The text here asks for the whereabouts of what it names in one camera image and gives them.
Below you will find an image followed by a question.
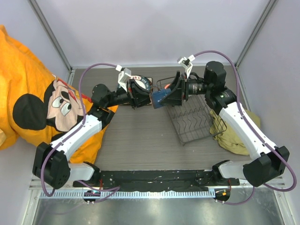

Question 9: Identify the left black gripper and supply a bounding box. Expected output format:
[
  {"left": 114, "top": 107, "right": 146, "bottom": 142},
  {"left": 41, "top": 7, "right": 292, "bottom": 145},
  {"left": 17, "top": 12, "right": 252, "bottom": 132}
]
[{"left": 105, "top": 79, "right": 157, "bottom": 110}]

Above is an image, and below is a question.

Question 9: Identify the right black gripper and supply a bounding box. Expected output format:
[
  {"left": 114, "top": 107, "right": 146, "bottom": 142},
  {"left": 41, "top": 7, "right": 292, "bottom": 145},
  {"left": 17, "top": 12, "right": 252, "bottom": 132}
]
[{"left": 161, "top": 70, "right": 213, "bottom": 105}]

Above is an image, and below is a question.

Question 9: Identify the small blue cup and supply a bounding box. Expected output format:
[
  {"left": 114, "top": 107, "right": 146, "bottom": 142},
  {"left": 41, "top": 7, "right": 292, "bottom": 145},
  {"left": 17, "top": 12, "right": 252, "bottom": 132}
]
[{"left": 149, "top": 86, "right": 171, "bottom": 109}]

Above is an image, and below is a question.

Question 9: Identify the green rimmed white plate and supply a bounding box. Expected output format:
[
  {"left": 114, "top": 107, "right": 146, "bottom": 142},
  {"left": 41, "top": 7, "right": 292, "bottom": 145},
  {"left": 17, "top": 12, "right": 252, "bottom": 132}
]
[{"left": 131, "top": 75, "right": 151, "bottom": 91}]

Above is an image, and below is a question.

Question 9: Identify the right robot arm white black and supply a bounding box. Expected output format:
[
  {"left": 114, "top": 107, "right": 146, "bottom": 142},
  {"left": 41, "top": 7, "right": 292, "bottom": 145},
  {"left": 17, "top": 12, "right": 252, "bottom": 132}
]
[{"left": 160, "top": 61, "right": 290, "bottom": 187}]

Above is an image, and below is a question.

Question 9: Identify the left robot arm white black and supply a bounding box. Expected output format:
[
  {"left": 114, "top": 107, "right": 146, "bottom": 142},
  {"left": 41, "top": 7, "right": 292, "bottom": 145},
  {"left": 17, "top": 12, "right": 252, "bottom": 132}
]
[{"left": 33, "top": 79, "right": 150, "bottom": 189}]

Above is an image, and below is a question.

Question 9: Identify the olive green cloth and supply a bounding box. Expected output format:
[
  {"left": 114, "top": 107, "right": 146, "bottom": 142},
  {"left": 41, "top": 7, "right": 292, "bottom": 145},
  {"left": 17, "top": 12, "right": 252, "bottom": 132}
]
[{"left": 210, "top": 110, "right": 249, "bottom": 156}]

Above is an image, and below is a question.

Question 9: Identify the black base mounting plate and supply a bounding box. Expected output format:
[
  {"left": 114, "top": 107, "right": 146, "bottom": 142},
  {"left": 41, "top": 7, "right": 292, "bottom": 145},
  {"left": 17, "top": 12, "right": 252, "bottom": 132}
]
[{"left": 86, "top": 169, "right": 240, "bottom": 192}]

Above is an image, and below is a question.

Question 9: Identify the orange cartoon mouse cloth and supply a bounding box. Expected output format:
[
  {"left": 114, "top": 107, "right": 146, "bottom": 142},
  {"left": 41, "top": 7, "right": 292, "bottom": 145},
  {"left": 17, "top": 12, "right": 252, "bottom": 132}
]
[{"left": 0, "top": 24, "right": 119, "bottom": 165}]

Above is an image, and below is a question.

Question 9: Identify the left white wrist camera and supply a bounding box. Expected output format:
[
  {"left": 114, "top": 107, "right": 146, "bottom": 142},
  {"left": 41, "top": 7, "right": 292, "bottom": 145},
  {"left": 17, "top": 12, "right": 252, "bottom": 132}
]
[{"left": 115, "top": 65, "right": 132, "bottom": 92}]

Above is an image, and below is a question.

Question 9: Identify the black wire dish rack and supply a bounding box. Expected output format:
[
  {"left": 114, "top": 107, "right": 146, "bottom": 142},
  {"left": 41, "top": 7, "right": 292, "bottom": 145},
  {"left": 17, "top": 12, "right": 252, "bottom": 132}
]
[{"left": 156, "top": 78, "right": 227, "bottom": 146}]

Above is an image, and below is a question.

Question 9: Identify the left aluminium frame post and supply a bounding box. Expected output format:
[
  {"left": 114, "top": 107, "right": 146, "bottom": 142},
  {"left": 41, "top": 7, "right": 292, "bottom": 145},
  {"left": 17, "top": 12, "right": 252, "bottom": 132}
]
[{"left": 28, "top": 0, "right": 73, "bottom": 74}]

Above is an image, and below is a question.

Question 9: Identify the aluminium frame post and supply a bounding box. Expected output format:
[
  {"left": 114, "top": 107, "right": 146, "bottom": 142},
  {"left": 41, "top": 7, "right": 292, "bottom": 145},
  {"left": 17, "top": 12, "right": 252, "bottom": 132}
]
[
  {"left": 235, "top": 0, "right": 278, "bottom": 69},
  {"left": 28, "top": 0, "right": 73, "bottom": 74}
]

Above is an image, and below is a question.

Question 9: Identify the slotted white cable duct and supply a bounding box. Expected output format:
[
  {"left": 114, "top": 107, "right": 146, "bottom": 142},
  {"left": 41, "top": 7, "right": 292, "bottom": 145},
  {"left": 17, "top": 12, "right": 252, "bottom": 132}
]
[{"left": 52, "top": 189, "right": 215, "bottom": 199}]

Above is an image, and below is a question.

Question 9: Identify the right aluminium frame post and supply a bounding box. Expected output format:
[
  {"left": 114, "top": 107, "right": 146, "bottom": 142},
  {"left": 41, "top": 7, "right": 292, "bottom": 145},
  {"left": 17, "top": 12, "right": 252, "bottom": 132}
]
[{"left": 235, "top": 0, "right": 278, "bottom": 69}]

